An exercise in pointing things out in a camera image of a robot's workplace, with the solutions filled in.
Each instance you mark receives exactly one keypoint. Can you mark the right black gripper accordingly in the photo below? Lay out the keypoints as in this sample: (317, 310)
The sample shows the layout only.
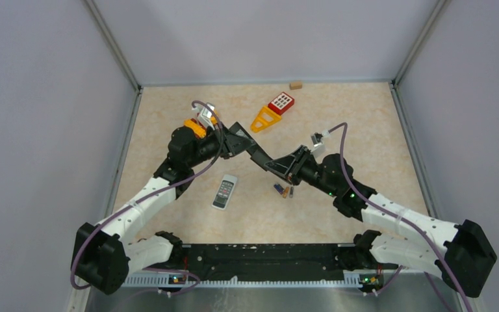
(291, 166)

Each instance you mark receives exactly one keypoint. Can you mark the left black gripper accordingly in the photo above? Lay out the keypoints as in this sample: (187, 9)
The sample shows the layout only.
(233, 143)

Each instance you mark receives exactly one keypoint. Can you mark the blue battery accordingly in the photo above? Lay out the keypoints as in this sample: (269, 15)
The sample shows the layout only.
(279, 188)

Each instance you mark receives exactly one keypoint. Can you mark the black remote control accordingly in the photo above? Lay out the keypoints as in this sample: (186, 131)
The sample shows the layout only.
(259, 156)

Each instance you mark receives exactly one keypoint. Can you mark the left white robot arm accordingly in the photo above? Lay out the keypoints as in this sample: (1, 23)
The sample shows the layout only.
(105, 254)

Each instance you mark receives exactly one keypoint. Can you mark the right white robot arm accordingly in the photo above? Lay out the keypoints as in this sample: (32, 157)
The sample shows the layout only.
(459, 254)

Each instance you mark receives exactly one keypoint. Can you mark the white remote control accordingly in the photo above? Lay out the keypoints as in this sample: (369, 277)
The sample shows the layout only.
(225, 191)

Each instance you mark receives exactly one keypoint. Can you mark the yellow triangle toy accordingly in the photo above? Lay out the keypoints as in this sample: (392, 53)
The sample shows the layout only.
(264, 119)

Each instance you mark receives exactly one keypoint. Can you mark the orange toy piece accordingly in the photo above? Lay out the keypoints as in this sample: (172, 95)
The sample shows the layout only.
(198, 129)

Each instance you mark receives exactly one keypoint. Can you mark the red toy block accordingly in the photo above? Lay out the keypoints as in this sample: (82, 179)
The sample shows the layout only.
(281, 103)

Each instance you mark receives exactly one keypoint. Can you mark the small wooden block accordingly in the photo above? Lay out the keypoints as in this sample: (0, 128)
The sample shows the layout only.
(295, 85)

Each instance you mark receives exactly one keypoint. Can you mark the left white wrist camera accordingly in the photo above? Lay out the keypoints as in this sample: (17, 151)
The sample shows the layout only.
(204, 114)

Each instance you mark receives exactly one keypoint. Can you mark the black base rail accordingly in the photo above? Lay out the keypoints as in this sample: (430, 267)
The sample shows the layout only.
(299, 265)

